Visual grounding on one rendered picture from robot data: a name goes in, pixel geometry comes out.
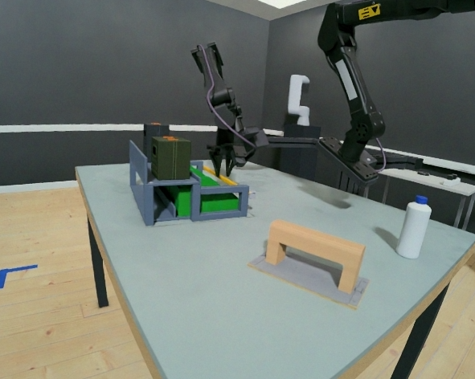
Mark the white bottle with blue cap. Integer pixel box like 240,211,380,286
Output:
396,196,432,259

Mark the sanding float with tan handle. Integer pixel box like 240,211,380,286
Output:
248,219,370,311

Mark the yellow bar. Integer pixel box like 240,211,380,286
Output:
203,166,237,185

